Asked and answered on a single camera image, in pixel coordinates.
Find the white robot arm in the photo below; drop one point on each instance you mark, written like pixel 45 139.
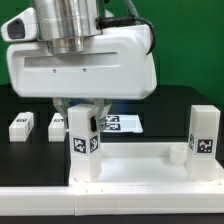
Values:
pixel 64 49

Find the white L-shaped fence bar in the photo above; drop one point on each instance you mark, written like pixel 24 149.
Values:
pixel 94 199

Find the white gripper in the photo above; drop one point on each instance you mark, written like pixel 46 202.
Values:
pixel 115 65

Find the fiducial marker sheet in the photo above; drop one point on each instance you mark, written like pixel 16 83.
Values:
pixel 123 124

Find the white desk tabletop tray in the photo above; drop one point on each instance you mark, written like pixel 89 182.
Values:
pixel 133 164

